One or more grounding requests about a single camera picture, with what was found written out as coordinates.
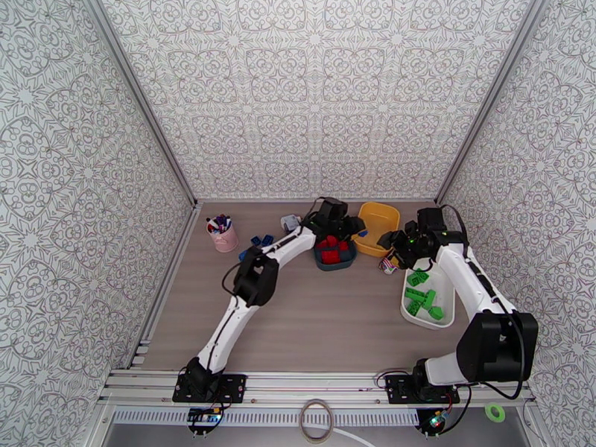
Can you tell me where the yellow plastic container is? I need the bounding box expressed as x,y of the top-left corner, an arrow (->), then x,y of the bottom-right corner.
352,202 -> 402,259

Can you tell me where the teal plastic container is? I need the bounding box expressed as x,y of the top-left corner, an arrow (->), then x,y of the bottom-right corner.
312,237 -> 358,273

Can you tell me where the white plastic container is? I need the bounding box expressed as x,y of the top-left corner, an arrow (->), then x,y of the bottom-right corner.
400,261 -> 456,332

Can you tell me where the pink pen cup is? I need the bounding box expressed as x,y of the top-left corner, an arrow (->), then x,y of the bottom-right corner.
208,221 -> 240,254

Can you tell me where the white tube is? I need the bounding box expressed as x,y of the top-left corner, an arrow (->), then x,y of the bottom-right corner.
305,427 -> 375,447

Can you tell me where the clear tape roll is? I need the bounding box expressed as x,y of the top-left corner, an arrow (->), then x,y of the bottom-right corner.
299,398 -> 335,445

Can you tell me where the white slotted strip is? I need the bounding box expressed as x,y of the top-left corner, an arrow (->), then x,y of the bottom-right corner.
112,409 -> 422,427

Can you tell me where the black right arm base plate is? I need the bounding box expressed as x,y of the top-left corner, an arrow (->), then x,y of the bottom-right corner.
385,373 -> 461,406

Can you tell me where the long aluminium frame rail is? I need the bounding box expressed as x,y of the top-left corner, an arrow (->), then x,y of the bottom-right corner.
98,368 -> 536,412

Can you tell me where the aluminium corner post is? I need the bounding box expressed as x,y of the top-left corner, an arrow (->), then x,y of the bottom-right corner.
435,0 -> 546,205
81,0 -> 199,207

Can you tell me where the aluminium side rail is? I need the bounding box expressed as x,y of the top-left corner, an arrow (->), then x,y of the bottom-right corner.
130,200 -> 203,370

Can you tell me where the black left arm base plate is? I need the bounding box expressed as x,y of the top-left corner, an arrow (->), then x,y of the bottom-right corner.
172,373 -> 248,405

